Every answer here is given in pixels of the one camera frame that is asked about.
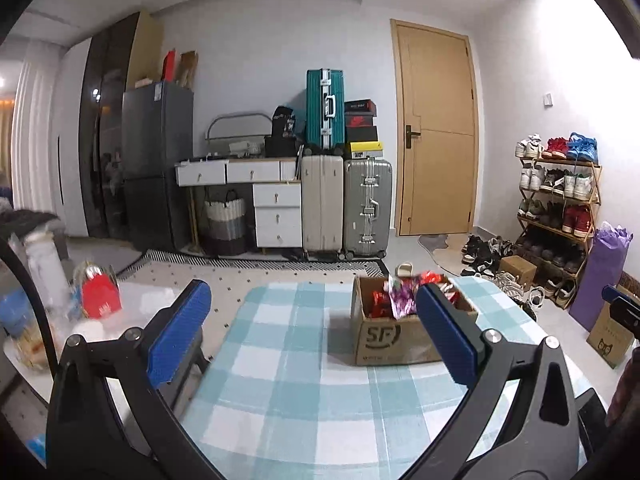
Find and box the dark glass wardrobe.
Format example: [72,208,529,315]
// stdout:
[79,12,141,240]

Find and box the white marble coffee table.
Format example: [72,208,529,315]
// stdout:
[0,280,211,411]

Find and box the black glossy object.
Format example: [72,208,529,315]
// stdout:
[575,389,610,461]

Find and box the black fridge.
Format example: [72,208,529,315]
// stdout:
[122,81,195,252]

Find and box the red gift box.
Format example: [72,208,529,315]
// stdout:
[80,275,122,318]

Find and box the woven laundry basket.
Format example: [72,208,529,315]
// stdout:
[202,190,248,256]

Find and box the teal plaid tablecloth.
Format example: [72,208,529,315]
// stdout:
[177,280,596,480]

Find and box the tan wooden door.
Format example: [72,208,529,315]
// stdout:
[390,18,478,237]

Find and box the beige suitcase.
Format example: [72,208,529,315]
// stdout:
[301,155,345,253]

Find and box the oval metal frame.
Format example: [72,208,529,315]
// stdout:
[205,111,268,142]

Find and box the small brown cardboard box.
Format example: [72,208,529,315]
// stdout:
[499,255,538,286]

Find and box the yellow black shoe box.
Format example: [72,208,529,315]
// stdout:
[346,140,386,160]

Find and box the black cable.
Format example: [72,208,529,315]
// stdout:
[0,237,58,376]

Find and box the brown paper bag with cat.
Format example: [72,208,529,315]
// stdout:
[586,285,638,370]

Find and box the purple snack packet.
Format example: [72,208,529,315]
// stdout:
[389,279,422,320]

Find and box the white kettle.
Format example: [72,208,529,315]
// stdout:
[22,230,71,311]

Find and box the grey door mat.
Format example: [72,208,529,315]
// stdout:
[417,232,468,271]

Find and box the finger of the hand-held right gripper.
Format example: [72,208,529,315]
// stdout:
[601,284,640,332]

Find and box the black printed bag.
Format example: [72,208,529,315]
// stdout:
[271,105,297,138]

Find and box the silver suitcase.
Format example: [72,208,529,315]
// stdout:
[343,158,393,257]

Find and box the white desk with drawers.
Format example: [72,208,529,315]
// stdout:
[175,156,303,187]

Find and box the white curtain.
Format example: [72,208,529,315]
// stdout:
[11,40,66,213]

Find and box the clear container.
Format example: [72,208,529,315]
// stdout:
[10,332,56,373]

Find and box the white drawer cabinet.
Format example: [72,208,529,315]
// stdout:
[252,182,303,248]

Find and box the pile of loose shoes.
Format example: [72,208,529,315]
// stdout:
[460,234,546,321]

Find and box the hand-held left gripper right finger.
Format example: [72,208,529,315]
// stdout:
[400,282,583,480]

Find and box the teal suitcase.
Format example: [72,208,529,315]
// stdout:
[306,69,346,150]

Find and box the wooden shoe rack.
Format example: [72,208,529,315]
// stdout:
[517,155,602,308]

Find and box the purple gift bag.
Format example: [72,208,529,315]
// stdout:
[569,221,635,332]

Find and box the white wardrobe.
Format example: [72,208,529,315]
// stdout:
[50,37,93,238]

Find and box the shoe rack with shoes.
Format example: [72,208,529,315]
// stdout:
[515,132,600,306]

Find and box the red snack packet white label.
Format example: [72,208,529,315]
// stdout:
[419,270,460,305]

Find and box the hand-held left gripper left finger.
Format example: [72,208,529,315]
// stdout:
[46,279,226,480]

